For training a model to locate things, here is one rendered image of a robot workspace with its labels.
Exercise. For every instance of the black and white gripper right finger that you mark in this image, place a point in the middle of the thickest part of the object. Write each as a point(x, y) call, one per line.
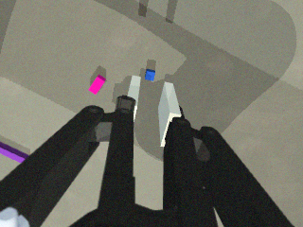
point(236, 195)

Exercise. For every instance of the small blue cube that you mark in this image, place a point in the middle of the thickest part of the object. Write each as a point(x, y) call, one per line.
point(150, 74)

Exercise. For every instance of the magenta rectangular block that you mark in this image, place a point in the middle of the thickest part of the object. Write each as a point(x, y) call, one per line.
point(97, 84)

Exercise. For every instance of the purple rod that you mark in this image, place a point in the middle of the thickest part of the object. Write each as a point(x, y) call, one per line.
point(12, 153)

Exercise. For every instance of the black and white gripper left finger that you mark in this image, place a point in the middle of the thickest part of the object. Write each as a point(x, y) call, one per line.
point(30, 191)

